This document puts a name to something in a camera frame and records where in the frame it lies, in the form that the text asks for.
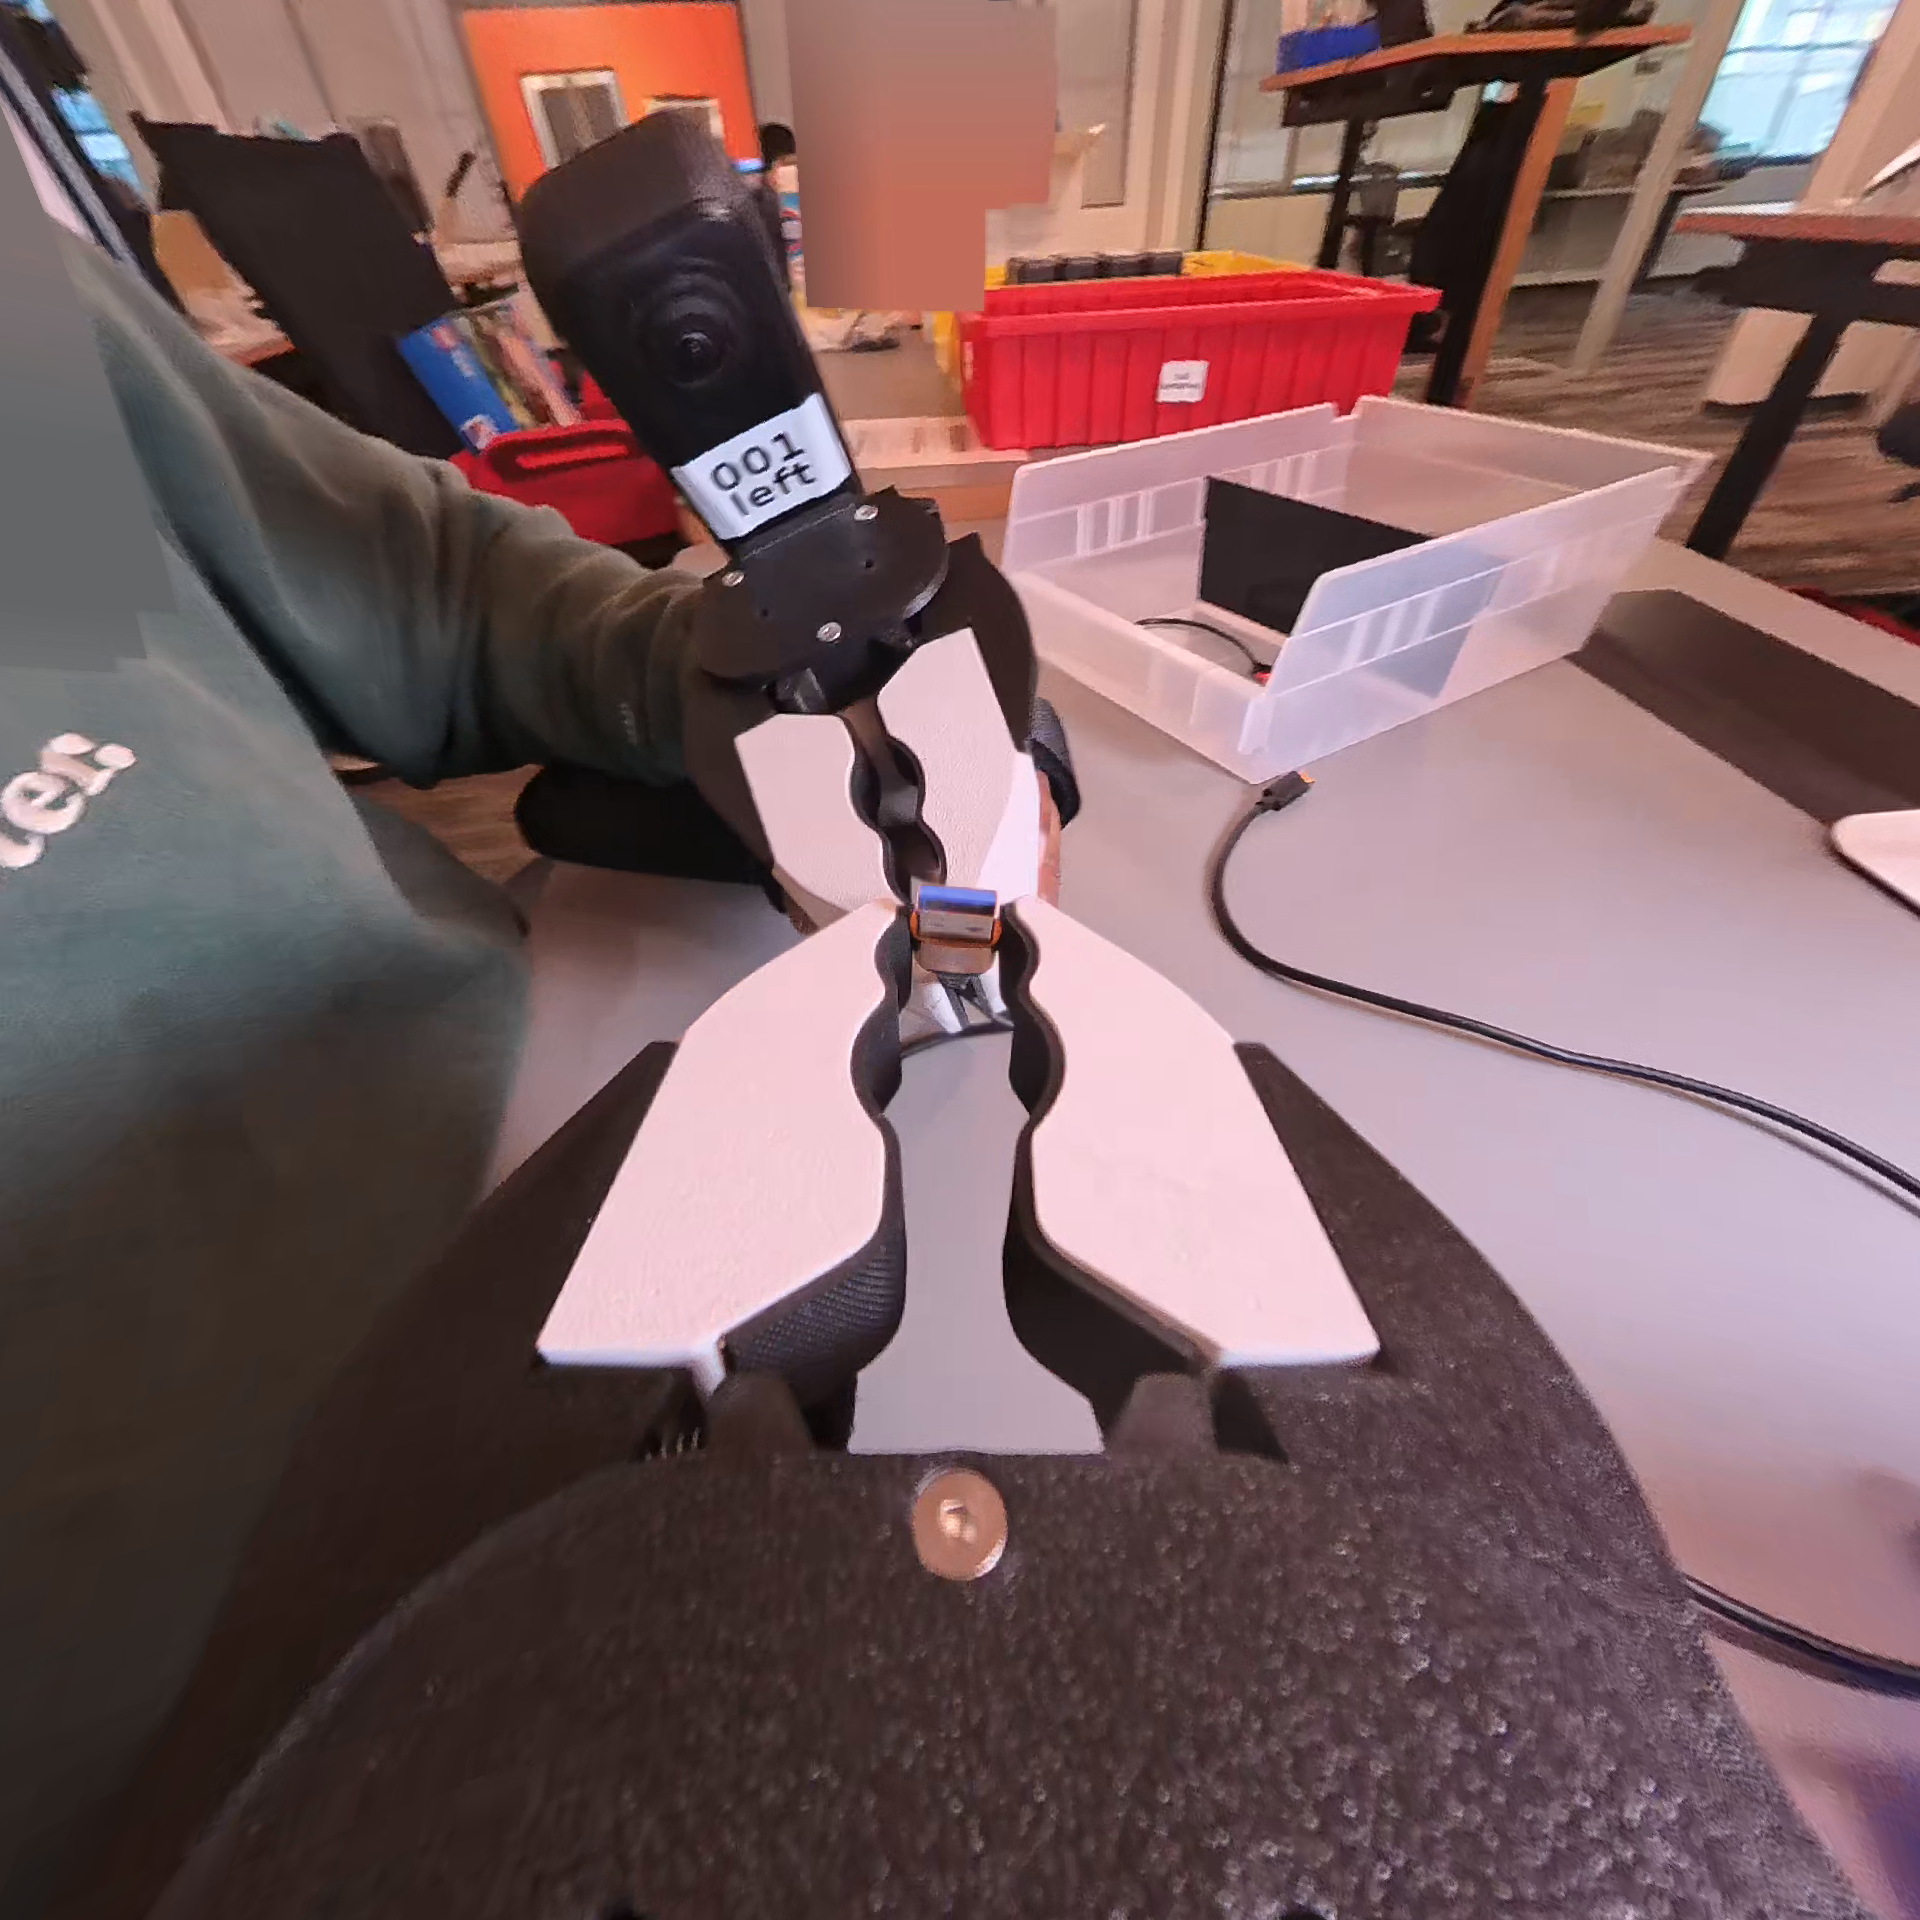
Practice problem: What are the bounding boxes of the blue printed box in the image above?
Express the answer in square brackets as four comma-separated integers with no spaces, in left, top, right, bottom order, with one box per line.
[394,292,588,456]

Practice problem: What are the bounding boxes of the thin black cable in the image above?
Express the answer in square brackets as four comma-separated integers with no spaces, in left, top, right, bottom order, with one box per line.
[1133,613,1284,691]

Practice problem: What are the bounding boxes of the slim black usb hub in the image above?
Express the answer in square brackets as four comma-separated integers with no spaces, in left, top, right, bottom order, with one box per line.
[1212,764,1920,1698]

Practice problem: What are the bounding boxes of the person's teal sweatshirt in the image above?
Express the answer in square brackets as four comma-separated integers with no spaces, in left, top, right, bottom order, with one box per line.
[0,645,535,1698]

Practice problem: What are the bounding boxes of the yellow plastic bin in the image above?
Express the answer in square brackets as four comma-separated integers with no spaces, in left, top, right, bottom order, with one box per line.
[983,246,1323,302]

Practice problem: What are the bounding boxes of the clear plastic bin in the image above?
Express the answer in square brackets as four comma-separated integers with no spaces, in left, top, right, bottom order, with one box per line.
[1000,397,1717,787]

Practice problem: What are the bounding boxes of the red plastic bin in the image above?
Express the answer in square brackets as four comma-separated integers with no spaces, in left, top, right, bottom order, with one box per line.
[957,271,1447,452]

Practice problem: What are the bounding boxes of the wooden standing desk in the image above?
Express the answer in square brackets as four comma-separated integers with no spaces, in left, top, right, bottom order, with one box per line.
[1257,23,1705,411]
[1668,207,1920,560]

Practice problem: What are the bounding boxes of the red handled basket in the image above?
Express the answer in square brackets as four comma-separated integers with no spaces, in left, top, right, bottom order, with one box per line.
[454,382,690,550]

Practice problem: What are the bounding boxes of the black braided usb cable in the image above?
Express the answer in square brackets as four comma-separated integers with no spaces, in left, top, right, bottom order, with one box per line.
[900,884,1011,1052]

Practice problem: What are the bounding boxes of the black chair armrest pad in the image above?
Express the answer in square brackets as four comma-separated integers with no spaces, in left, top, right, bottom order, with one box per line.
[516,703,1083,889]

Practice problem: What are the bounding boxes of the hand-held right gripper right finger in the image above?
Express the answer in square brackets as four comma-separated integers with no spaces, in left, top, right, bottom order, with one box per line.
[1004,897,1387,1452]

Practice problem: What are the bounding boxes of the grey side table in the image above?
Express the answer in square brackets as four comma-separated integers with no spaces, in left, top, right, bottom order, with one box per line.
[810,307,1038,486]

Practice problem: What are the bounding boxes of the printed paper sheet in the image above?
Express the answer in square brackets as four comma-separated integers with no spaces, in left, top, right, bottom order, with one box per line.
[837,417,1038,463]

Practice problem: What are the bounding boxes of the person's left forearm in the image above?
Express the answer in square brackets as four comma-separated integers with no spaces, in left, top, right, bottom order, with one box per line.
[91,224,753,790]

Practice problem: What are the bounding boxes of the white document stand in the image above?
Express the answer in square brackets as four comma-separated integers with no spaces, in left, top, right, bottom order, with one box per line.
[1827,811,1920,915]

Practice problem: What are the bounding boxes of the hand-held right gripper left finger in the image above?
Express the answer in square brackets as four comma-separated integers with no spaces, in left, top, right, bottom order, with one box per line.
[533,900,912,1452]

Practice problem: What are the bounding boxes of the black divider panel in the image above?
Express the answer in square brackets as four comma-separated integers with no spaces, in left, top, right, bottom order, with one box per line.
[1201,476,1435,640]

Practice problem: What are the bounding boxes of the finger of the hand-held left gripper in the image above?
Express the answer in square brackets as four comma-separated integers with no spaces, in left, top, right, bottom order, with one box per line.
[875,624,1045,907]
[732,715,906,933]

